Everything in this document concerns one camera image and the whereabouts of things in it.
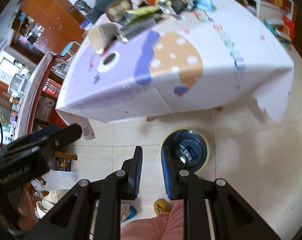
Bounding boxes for checkered paper cup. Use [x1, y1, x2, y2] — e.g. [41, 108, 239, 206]
[88, 22, 118, 54]

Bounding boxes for grey box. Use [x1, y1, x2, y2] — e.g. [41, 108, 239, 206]
[115, 18, 158, 43]

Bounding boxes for green yellow snack bag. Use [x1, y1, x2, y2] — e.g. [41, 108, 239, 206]
[124, 5, 160, 26]

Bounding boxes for dark green carton box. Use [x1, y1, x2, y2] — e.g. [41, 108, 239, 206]
[170, 0, 194, 15]

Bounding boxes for light blue face mask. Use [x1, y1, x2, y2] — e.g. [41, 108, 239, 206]
[194, 0, 214, 12]

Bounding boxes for blue white snack bag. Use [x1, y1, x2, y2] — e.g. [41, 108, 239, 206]
[176, 144, 198, 163]

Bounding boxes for round yellow-rimmed trash bin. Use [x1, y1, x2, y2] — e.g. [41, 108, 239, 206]
[159, 127, 210, 174]

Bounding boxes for person left hand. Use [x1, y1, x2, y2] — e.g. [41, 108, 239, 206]
[18, 187, 39, 230]

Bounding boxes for pink trousers legs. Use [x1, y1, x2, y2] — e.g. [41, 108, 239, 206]
[120, 200, 184, 240]

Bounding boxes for cartoon printed tablecloth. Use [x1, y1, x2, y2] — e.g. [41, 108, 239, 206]
[56, 0, 294, 125]

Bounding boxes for blue round stool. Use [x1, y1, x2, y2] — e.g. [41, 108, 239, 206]
[60, 41, 81, 57]

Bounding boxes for wooden cabinet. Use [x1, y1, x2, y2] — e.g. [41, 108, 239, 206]
[9, 0, 85, 61]

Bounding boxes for black standing fan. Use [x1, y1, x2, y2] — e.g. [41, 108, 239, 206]
[74, 0, 91, 13]

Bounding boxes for teal stepper machine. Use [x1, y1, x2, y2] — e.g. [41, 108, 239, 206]
[263, 18, 292, 50]

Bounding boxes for white side table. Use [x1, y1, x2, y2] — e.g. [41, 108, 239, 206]
[242, 0, 283, 21]

